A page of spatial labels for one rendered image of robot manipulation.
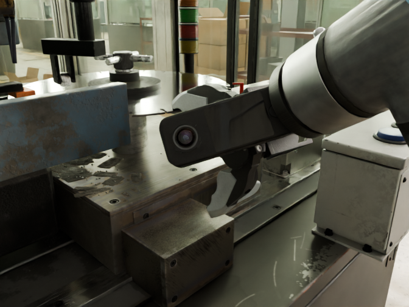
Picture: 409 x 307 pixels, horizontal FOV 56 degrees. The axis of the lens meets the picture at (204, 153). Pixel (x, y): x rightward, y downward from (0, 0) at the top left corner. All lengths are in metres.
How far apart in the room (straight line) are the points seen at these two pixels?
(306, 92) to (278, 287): 0.28
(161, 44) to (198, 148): 0.92
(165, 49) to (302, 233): 0.78
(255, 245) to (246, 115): 0.28
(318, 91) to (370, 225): 0.31
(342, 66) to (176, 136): 0.14
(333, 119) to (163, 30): 0.96
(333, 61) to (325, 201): 0.33
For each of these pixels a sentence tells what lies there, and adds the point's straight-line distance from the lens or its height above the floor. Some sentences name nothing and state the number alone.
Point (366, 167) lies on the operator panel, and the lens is 0.54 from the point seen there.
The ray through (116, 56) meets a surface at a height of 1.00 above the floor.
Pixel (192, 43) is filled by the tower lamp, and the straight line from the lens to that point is 0.87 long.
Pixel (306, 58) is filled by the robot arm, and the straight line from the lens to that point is 0.30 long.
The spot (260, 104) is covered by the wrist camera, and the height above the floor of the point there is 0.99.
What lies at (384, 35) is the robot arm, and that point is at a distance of 0.26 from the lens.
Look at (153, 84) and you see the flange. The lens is 0.58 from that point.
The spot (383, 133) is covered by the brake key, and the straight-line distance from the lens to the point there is 0.57.
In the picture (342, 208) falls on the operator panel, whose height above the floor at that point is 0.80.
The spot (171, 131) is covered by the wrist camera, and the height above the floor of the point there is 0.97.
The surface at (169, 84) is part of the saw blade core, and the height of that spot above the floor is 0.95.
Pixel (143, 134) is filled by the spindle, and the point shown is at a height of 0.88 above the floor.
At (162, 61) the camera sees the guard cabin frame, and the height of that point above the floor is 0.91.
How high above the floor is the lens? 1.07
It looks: 21 degrees down
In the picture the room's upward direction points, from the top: straight up
